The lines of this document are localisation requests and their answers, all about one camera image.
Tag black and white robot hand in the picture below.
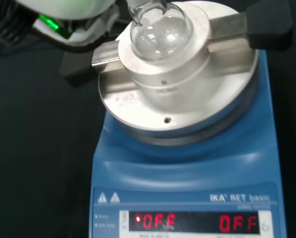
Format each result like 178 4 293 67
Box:
15 0 121 48

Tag clear round-bottom glass flask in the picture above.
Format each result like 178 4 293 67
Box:
126 0 194 62

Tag black ribbed cable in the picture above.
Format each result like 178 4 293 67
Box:
0 9 106 53

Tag aluminium heating block, black handles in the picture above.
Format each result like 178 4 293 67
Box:
60 0 295 113

